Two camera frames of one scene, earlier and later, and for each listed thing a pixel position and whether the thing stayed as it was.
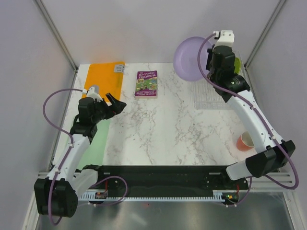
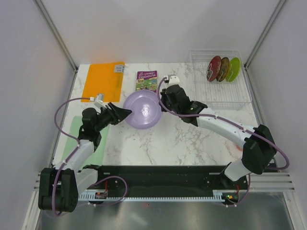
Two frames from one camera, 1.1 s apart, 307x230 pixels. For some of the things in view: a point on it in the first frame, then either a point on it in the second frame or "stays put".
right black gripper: [210, 51] → [163, 97]
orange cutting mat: [105, 78] stays put
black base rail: [167, 179] stays put
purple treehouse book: [147, 84] stays put
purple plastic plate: [185, 59] → [146, 111]
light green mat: [94, 155] stays put
